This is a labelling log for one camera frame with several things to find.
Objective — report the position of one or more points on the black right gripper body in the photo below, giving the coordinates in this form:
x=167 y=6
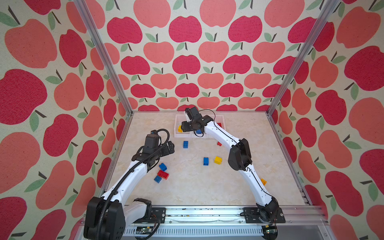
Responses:
x=187 y=125

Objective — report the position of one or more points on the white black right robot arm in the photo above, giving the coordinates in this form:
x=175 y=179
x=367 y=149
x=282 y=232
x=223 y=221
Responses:
x=240 y=159

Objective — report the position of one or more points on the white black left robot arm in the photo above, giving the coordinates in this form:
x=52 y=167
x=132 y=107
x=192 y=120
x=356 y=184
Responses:
x=106 y=216

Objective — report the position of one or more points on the white middle plastic bin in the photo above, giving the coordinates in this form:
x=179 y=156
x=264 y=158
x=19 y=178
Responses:
x=198 y=134

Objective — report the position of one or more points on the white plastic bin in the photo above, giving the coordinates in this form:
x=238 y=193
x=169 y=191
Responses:
x=178 y=133
x=198 y=134
x=219 y=119

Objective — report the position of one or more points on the white left plastic bin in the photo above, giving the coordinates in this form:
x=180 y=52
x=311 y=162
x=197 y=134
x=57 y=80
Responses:
x=178 y=133

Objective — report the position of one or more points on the white right plastic bin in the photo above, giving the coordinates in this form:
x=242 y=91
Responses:
x=219 y=119

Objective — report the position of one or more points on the small blue lego left lower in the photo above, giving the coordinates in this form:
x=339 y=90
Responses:
x=157 y=179

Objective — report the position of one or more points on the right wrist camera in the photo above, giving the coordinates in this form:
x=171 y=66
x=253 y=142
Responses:
x=192 y=114

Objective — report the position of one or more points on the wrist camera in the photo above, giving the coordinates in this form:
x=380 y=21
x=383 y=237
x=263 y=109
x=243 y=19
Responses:
x=192 y=114
x=151 y=142

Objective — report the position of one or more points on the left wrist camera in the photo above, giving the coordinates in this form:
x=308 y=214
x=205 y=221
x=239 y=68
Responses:
x=151 y=142

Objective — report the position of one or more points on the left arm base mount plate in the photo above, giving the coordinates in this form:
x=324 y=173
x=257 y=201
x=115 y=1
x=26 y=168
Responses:
x=158 y=214

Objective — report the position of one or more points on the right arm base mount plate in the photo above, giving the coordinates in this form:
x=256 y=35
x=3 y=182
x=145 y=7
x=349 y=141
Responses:
x=257 y=216

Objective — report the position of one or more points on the aluminium left frame post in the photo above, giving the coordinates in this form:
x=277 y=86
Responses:
x=103 y=53

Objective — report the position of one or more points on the aluminium frame post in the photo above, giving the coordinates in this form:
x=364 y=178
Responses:
x=103 y=53
x=319 y=24

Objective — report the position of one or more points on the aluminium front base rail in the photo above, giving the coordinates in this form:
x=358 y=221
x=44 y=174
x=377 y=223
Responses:
x=220 y=222

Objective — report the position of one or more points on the aluminium right frame post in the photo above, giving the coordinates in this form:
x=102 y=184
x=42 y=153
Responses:
x=319 y=24

